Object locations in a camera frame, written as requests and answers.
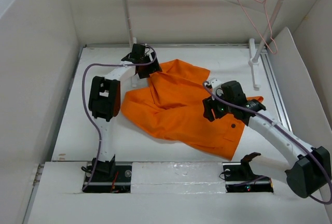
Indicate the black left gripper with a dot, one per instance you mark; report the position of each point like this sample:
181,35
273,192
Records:
153,67

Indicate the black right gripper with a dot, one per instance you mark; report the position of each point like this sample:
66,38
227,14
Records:
209,103

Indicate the orange trousers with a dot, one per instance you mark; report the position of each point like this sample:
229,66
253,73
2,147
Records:
171,108

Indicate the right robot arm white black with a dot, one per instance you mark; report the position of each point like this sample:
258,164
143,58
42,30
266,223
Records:
306,170

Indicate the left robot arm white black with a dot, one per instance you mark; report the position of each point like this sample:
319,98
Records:
105,100

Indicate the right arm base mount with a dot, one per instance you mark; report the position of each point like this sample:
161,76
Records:
239,178

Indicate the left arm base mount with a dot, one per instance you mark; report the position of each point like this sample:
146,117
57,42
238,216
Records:
118,182

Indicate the pink wire hanger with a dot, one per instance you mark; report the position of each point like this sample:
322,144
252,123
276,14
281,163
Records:
263,25

